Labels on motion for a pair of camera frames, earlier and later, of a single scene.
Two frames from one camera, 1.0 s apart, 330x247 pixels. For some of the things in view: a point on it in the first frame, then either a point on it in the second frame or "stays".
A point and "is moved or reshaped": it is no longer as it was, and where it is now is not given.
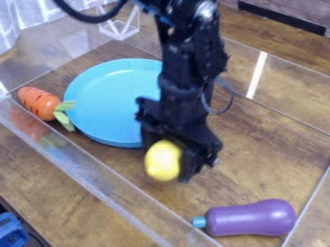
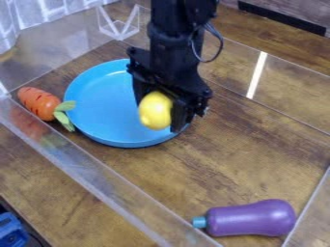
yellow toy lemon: x=162 y=160 is moved or reshaped
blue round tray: x=105 y=89 stays
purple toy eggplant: x=270 y=217 stays
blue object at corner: x=14 y=235 stays
